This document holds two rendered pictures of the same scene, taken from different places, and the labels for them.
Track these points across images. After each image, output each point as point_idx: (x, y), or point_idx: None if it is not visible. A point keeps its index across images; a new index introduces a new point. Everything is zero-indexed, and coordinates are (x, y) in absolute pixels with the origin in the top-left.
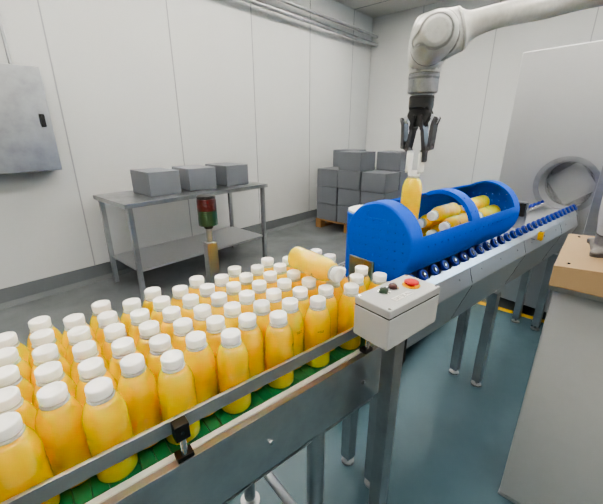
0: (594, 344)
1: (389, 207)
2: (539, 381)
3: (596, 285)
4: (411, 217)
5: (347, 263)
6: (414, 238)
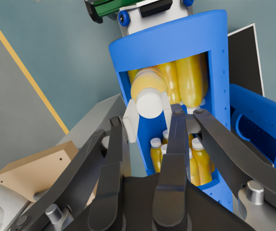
0: (73, 140)
1: (143, 30)
2: (100, 119)
3: (46, 151)
4: (122, 61)
5: None
6: (109, 52)
